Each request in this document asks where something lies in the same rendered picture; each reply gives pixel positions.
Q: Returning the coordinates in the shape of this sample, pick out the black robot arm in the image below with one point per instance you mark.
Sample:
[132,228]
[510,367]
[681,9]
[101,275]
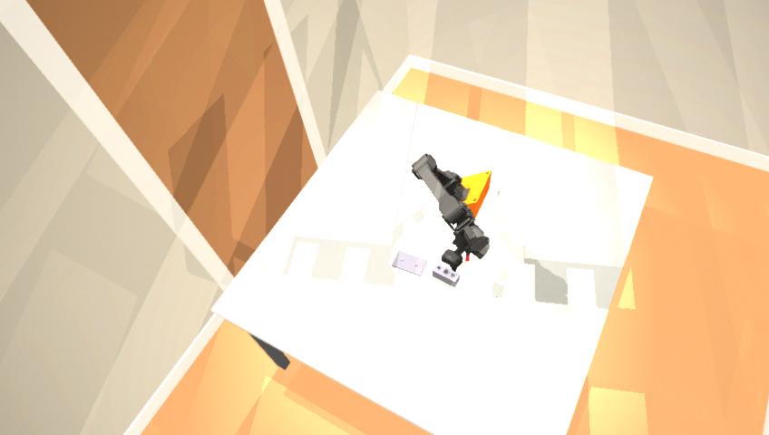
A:
[449,191]

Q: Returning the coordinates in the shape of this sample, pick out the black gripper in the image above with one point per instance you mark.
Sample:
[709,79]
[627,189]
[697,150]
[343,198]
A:
[454,258]

